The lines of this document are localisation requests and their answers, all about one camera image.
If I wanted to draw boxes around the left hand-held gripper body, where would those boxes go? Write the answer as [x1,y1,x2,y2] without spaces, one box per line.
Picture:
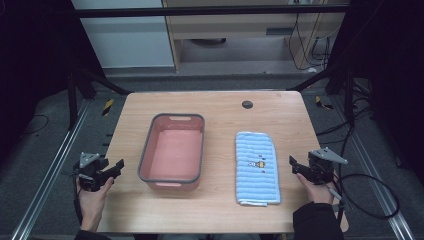
[72,152,113,193]

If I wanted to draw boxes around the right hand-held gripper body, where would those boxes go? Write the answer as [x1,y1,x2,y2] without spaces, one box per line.
[307,146,349,186]

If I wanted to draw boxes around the person's right hand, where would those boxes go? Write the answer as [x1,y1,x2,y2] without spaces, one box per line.
[296,173,335,205]

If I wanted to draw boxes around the person's left hand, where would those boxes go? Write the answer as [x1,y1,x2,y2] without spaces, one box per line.
[76,176,115,232]

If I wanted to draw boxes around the blue striped towel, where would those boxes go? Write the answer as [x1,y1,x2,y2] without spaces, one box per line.
[234,130,282,207]

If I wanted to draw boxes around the pink basin with grey rim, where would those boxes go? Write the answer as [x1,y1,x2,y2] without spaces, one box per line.
[137,112,206,192]

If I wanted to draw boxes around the yellow black striped tape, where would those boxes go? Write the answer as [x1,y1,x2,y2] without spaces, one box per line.
[101,98,115,117]
[315,95,335,111]

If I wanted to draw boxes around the white cabinet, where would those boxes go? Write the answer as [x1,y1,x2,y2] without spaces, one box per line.
[71,0,176,70]

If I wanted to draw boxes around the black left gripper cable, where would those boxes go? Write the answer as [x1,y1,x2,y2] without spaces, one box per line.
[72,178,84,225]

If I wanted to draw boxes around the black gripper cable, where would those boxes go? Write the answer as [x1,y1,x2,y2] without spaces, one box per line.
[328,172,401,228]
[72,178,84,225]

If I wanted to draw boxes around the metal floor rail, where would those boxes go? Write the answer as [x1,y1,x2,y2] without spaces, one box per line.
[11,99,92,240]
[333,95,416,240]

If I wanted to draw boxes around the black floor cables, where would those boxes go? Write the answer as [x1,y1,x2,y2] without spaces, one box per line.
[314,79,376,146]

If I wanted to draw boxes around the black frame stand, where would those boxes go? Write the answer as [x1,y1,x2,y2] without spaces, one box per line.
[286,63,356,128]
[66,64,133,131]

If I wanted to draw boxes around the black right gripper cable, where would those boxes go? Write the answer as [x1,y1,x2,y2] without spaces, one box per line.
[328,172,401,228]

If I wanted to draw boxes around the black cables under desk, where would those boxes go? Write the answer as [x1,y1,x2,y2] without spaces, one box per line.
[287,13,334,73]

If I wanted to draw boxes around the black horizontal frame bar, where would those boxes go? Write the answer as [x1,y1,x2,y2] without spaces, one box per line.
[74,4,351,19]

